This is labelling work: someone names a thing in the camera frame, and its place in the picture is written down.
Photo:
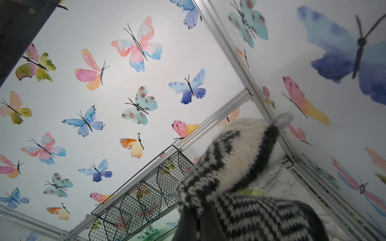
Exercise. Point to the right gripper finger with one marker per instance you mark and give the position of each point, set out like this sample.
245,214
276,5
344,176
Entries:
187,227

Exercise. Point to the black white patterned knit scarf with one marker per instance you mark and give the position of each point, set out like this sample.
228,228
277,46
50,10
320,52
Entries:
211,190

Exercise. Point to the black wire wall basket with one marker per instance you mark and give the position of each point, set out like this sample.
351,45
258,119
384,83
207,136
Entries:
129,213

